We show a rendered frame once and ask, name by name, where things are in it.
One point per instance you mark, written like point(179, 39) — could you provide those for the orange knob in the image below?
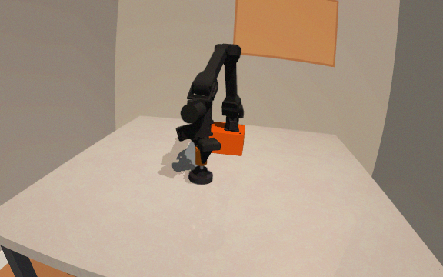
point(198, 158)

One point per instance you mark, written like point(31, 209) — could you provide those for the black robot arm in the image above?
point(205, 86)

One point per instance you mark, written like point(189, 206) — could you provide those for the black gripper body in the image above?
point(204, 127)

